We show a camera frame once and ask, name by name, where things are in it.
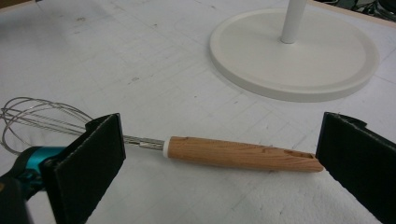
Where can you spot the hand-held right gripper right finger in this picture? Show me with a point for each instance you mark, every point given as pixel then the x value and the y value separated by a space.
pixel 358 158

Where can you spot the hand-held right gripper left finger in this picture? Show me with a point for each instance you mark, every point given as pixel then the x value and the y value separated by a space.
pixel 88 168

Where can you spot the white round stand with pole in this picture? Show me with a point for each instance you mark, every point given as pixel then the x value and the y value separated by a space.
pixel 292 56

